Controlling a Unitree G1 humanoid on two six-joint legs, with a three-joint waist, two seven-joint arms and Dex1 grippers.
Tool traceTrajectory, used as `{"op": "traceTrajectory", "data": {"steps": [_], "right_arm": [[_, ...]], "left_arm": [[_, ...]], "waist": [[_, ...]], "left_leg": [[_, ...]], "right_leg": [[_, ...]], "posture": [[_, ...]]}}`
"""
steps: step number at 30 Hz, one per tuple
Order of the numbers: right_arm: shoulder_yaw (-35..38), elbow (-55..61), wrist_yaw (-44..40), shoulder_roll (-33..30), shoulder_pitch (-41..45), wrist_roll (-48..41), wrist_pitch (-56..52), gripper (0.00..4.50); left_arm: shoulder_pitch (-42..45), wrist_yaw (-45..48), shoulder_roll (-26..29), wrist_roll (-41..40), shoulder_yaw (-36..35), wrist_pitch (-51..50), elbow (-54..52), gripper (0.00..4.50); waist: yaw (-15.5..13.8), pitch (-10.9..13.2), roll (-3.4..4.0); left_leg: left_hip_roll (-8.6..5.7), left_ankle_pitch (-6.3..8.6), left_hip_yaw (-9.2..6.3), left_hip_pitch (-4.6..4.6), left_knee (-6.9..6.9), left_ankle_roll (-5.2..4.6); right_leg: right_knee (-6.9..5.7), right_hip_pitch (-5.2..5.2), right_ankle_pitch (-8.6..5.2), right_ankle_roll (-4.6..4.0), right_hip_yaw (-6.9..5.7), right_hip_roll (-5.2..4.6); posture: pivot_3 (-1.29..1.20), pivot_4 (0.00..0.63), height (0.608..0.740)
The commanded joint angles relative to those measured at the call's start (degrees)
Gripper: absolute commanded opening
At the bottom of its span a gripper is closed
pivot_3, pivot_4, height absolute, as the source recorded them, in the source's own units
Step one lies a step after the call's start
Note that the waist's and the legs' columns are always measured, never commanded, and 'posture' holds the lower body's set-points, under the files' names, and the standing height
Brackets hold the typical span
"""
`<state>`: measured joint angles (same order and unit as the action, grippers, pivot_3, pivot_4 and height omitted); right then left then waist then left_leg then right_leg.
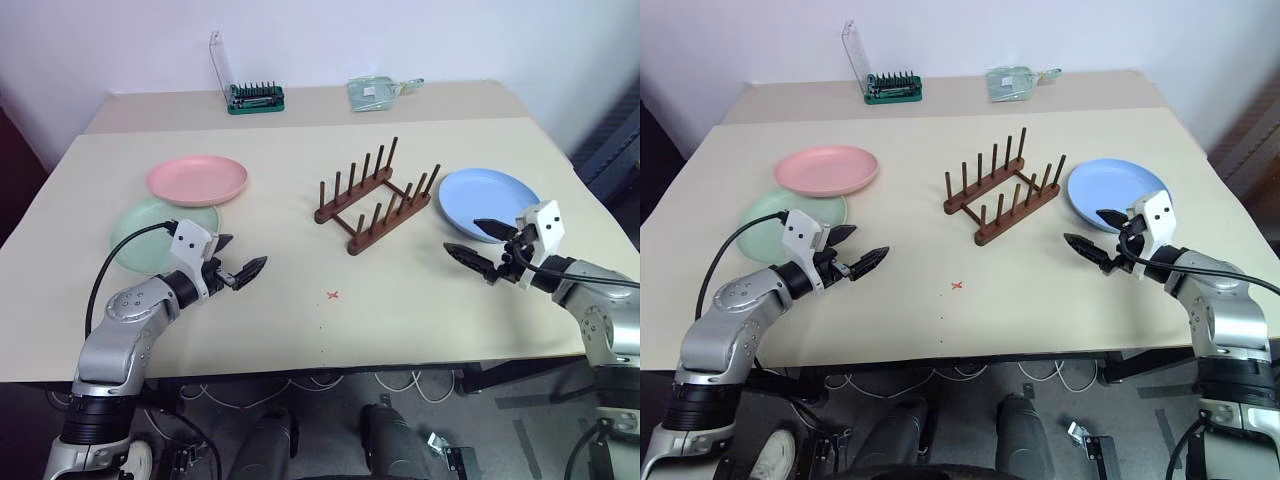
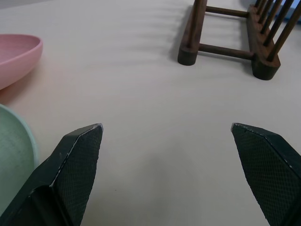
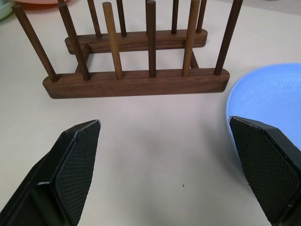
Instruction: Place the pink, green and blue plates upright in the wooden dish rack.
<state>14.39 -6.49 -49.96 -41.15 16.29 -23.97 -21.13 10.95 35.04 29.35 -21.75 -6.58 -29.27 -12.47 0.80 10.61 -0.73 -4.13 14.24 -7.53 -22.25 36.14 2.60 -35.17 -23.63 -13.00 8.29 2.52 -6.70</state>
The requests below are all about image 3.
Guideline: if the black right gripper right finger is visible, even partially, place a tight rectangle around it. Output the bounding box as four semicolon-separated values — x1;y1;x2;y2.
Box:
229;115;301;226

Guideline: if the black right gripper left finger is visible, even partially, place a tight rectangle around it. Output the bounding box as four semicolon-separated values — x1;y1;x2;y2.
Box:
0;119;102;226

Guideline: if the wooden dish rack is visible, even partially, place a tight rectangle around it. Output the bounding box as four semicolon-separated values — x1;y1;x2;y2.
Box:
11;0;244;99

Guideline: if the blue plate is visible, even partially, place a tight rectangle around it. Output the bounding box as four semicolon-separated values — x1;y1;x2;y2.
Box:
225;62;301;193

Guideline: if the red plate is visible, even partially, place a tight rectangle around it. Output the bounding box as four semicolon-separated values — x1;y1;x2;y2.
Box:
14;0;71;5

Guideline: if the green plate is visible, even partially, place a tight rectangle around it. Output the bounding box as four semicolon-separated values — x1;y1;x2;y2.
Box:
0;0;15;21

